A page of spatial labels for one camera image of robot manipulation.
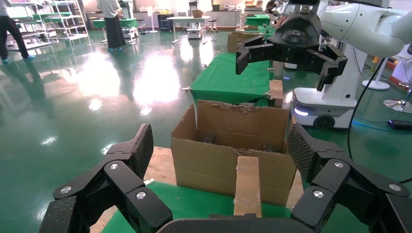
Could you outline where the white wire shelf rack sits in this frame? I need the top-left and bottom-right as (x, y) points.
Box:
(45, 0), (89, 41)
(5, 2), (54, 51)

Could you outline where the small green covered table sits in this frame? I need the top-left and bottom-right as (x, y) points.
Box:
(245, 14), (272, 27)
(92, 17), (139, 44)

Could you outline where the white round floor stand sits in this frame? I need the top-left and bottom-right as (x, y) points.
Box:
(361, 58), (391, 91)

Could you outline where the white standing fan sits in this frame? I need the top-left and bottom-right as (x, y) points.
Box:
(146, 6), (159, 34)

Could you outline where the green tablecloth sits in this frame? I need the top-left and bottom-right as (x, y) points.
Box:
(101, 182), (292, 233)

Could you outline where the black power adapter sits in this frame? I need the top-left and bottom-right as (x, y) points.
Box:
(387, 119), (412, 131)

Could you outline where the brown closed carton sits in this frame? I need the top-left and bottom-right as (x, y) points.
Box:
(226, 30), (262, 54)

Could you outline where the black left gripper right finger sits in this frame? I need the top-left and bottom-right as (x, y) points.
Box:
(286, 123), (412, 233)

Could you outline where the black cable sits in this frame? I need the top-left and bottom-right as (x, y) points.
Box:
(346, 58), (412, 184)

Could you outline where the brown cardboard box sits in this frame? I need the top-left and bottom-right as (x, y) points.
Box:
(233, 156), (263, 218)

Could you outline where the large open cardboard carton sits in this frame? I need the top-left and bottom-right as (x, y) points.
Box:
(171, 100), (297, 207)

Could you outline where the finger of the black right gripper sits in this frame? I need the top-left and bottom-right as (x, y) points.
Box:
(308, 44), (349, 93)
(235, 34), (275, 76)

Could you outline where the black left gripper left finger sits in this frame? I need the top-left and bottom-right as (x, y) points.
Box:
(38, 123), (174, 233)

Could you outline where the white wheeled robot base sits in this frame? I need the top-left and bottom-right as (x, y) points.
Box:
(289, 43), (368, 130)

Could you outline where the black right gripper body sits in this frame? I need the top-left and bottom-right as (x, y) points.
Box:
(267, 13), (329, 70)

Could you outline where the tan flat box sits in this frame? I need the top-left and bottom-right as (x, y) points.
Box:
(269, 79), (285, 109)

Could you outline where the person in black skirt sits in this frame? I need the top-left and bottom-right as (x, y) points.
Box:
(99, 0), (127, 53)

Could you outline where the person in black trousers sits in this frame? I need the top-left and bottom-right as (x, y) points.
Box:
(0, 0), (36, 64)

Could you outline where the white long table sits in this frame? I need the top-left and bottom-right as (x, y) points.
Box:
(166, 16), (211, 45)

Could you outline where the chrome stool base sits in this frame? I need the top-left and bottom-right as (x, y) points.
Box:
(383, 86), (412, 115)

